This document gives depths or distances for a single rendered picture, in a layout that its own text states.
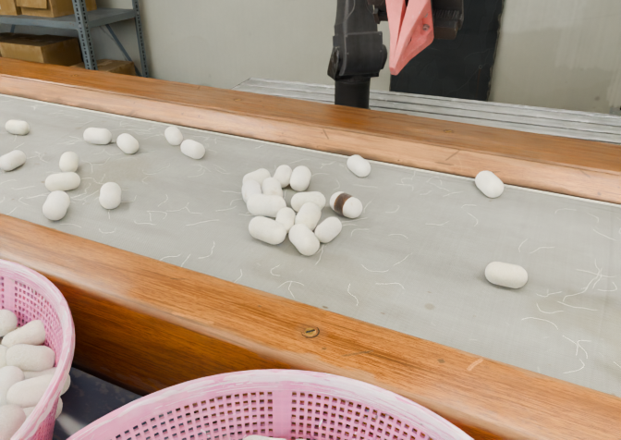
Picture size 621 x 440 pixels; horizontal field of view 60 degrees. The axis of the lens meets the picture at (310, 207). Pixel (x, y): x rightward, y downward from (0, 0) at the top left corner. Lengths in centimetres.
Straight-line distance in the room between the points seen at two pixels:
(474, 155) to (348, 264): 24
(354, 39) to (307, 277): 55
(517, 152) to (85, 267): 46
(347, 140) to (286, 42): 212
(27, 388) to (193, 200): 26
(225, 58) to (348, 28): 205
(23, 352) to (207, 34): 264
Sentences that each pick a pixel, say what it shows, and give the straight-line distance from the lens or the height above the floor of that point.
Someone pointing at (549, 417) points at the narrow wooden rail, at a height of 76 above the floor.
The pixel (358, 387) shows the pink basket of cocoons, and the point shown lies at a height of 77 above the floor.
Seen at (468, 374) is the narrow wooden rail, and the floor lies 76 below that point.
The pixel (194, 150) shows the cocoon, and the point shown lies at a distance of 66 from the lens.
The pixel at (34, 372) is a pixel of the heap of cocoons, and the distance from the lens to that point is 42.
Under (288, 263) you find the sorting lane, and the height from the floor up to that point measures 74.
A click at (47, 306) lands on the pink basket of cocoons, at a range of 43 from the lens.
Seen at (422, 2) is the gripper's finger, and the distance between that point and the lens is 61.
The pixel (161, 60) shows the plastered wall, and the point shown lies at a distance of 317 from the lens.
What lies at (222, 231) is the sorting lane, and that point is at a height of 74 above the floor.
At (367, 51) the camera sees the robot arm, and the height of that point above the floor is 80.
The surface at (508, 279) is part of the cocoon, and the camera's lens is 45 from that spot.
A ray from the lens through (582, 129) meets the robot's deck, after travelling 106.
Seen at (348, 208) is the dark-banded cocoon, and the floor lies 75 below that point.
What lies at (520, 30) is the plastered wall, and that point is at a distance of 253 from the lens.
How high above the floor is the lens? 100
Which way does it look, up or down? 28 degrees down
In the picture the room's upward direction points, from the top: straight up
